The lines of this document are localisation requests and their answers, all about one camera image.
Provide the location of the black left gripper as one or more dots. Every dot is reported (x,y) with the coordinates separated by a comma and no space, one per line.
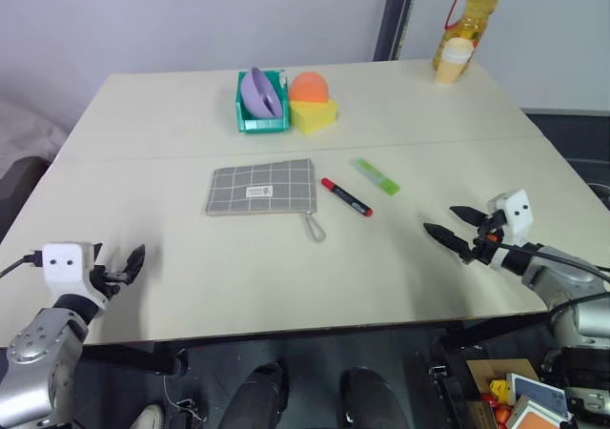
(107,279)

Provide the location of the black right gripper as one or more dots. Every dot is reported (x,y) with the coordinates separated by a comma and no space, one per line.
(487,243)

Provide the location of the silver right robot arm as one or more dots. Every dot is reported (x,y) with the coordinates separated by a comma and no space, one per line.
(562,286)

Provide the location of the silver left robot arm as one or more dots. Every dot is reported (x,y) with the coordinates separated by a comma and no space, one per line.
(38,353)

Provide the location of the grey checked pencil pouch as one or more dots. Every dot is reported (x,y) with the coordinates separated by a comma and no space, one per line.
(262,188)

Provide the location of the cardboard box with items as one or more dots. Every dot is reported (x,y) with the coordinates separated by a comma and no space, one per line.
(514,395)

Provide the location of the green highlighter pen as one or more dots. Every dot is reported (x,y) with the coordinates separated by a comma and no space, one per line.
(376,177)

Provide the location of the red and black marker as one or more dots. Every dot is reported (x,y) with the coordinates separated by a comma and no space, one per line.
(347,198)

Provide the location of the dark grey chair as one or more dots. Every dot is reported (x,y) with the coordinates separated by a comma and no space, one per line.
(19,190)

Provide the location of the beige paper cup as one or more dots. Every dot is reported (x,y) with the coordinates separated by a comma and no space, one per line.
(452,64)

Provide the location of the white shoe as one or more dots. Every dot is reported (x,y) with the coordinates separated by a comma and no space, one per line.
(148,417)

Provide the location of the yellow sponge block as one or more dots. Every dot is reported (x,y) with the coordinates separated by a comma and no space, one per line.
(314,116)

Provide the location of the dark rounded shape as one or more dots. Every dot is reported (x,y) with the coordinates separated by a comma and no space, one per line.
(259,395)
(372,400)

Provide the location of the teal plastic storage bin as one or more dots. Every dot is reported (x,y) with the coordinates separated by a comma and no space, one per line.
(262,125)

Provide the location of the yellow cooking oil bottle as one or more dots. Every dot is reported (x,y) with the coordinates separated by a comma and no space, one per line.
(469,14)

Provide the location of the purple plastic bowl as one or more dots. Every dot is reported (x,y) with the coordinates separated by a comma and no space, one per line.
(257,93)

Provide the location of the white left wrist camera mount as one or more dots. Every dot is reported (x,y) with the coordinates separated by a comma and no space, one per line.
(64,267)

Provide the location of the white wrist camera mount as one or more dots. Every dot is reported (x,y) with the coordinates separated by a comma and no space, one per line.
(512,212)
(64,267)

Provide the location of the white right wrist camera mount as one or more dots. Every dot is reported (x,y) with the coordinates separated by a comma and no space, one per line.
(512,212)

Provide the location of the black table frame strut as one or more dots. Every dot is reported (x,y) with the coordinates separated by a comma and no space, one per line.
(495,331)
(133,358)

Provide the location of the dark vertical frame post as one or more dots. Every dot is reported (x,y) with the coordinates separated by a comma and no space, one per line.
(395,14)

